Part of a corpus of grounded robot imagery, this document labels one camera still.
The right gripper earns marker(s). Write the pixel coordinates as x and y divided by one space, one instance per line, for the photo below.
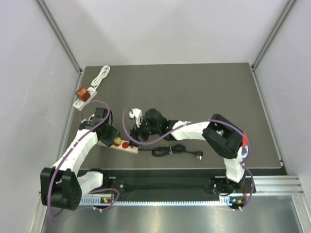
136 132

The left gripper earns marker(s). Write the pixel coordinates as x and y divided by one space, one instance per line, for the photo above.
114 133

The beige strip with red sockets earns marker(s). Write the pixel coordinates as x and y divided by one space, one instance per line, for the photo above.
124 146

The orange red cube socket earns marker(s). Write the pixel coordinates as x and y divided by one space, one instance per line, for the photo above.
245 136

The light blue round socket base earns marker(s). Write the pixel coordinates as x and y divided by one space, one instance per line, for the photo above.
244 150

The gold USB charger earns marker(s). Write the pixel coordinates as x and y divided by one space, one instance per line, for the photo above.
117 141

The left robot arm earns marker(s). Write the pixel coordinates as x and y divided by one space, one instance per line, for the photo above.
61 186

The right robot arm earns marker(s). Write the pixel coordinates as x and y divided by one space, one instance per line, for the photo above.
227 140

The white power strip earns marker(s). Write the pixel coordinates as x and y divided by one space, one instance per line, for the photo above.
78 105

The dark red cube adapter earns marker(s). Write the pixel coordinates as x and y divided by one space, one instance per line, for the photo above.
82 94

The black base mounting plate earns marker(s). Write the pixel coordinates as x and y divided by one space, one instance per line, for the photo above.
210 185

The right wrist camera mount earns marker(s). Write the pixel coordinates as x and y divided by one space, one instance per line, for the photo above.
135 114

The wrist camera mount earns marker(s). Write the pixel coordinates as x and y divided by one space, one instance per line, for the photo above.
89 119
135 114

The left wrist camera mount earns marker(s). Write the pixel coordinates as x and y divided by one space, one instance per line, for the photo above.
89 119

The slotted cable duct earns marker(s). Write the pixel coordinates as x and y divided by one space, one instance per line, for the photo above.
105 200

